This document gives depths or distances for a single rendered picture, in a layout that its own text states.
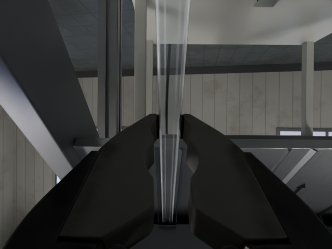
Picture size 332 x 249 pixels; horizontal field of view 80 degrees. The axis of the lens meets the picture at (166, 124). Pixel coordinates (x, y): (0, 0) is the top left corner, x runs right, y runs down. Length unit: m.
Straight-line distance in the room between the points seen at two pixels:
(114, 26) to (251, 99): 3.22
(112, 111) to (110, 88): 0.05
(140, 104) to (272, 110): 3.20
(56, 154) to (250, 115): 3.42
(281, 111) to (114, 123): 3.39
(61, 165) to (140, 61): 0.42
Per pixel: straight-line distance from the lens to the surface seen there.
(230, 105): 3.48
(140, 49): 0.58
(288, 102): 3.72
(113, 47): 0.44
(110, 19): 0.46
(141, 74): 0.56
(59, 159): 0.18
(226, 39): 0.89
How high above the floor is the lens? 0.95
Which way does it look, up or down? level
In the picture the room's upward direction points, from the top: 180 degrees counter-clockwise
